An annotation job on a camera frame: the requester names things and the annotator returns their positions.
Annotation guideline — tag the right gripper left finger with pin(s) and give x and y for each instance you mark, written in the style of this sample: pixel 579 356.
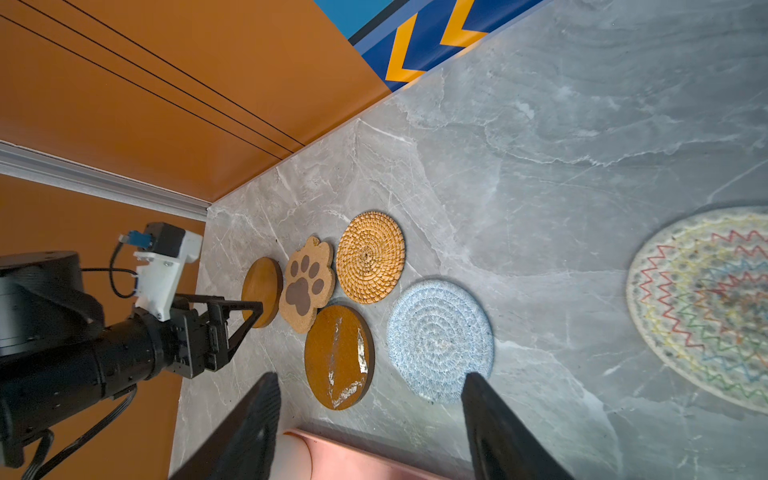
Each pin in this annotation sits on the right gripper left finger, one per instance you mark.
pixel 243 445

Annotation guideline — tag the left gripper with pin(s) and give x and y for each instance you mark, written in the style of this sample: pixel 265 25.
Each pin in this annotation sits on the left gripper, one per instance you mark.
pixel 199 338

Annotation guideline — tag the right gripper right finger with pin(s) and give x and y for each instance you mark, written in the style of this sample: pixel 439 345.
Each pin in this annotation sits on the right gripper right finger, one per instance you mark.
pixel 501 446

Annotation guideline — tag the plain brown wooden coaster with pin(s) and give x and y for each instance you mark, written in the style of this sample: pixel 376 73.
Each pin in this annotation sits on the plain brown wooden coaster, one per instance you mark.
pixel 264 283

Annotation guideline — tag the paw print cork coaster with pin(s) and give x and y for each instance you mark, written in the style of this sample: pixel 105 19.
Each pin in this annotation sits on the paw print cork coaster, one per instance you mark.
pixel 310 283

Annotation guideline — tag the glossy dark brown coaster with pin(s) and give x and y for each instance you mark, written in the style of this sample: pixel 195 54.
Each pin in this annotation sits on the glossy dark brown coaster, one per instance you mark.
pixel 339 357

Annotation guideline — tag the blue grey woven coaster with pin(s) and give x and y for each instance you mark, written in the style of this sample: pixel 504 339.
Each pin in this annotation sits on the blue grey woven coaster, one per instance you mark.
pixel 436 335

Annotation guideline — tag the woven rattan coaster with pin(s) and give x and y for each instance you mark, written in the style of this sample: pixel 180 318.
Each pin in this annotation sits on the woven rattan coaster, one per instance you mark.
pixel 370 258

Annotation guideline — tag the white zigzag woven coaster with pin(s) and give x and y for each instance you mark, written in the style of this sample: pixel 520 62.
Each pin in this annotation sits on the white zigzag woven coaster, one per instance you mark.
pixel 697 294

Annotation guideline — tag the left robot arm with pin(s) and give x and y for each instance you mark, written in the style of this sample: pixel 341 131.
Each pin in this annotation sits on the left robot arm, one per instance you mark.
pixel 58 356

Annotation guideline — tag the pink tray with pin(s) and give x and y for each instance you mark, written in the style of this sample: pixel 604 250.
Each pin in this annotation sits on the pink tray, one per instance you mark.
pixel 302 455

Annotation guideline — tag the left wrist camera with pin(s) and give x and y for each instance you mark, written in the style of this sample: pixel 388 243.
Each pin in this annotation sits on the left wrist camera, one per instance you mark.
pixel 162 251

